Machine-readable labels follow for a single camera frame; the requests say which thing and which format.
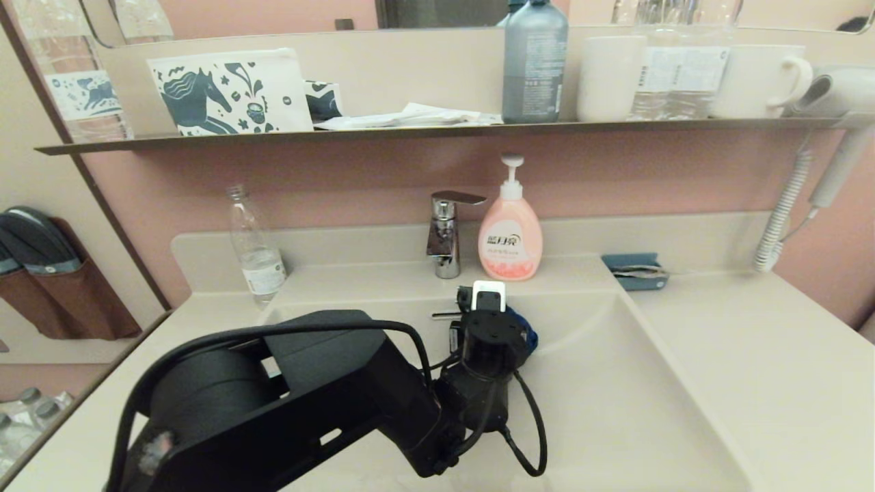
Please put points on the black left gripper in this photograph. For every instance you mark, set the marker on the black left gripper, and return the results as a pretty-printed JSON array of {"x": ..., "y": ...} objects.
[{"x": 455, "y": 338}]

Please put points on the blue terry cloth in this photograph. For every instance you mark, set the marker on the blue terry cloth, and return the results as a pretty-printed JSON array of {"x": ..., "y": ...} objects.
[{"x": 526, "y": 335}]

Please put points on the chrome sink faucet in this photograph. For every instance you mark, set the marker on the chrome sink faucet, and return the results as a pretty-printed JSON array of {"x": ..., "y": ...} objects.
[{"x": 444, "y": 239}]

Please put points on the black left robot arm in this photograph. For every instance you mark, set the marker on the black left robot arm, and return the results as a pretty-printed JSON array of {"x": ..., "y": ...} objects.
[{"x": 307, "y": 396}]

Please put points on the beige moulded sink basin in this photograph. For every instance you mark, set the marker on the beige moulded sink basin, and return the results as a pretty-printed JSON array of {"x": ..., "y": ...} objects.
[{"x": 615, "y": 410}]

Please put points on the pink soap pump bottle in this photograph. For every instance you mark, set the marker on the pink soap pump bottle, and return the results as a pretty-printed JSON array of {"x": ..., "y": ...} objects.
[{"x": 510, "y": 239}]

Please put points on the teal blue box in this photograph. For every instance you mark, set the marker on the teal blue box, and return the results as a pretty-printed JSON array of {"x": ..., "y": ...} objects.
[{"x": 630, "y": 264}]

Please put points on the small clear water bottle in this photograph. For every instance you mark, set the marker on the small clear water bottle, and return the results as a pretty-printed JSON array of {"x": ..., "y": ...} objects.
[{"x": 258, "y": 263}]

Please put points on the white paper packets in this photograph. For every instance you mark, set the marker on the white paper packets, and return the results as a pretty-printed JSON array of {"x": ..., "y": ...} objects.
[{"x": 413, "y": 116}]

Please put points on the small blue print pouch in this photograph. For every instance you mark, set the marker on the small blue print pouch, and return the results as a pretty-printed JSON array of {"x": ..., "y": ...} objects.
[{"x": 323, "y": 101}]

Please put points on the grey toiletry bottle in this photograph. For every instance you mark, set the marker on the grey toiletry bottle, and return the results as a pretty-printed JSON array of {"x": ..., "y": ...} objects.
[{"x": 534, "y": 68}]

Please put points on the large horse print pouch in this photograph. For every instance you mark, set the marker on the large horse print pouch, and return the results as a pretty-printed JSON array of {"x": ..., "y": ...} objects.
[{"x": 232, "y": 90}]

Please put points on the shrink-wrapped water bottle pack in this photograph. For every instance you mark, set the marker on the shrink-wrapped water bottle pack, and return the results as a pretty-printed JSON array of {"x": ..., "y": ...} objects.
[{"x": 24, "y": 417}]

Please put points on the white hair dryer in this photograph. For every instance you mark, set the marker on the white hair dryer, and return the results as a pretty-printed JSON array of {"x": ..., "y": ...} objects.
[{"x": 842, "y": 94}]

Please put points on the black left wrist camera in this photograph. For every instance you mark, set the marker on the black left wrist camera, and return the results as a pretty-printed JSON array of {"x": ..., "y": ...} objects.
[{"x": 492, "y": 338}]

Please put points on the dark metal wall shelf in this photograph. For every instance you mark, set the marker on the dark metal wall shelf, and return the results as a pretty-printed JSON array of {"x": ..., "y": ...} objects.
[{"x": 410, "y": 131}]

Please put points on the wall mirror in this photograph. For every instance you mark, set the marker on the wall mirror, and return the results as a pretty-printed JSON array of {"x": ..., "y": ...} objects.
[{"x": 273, "y": 14}]

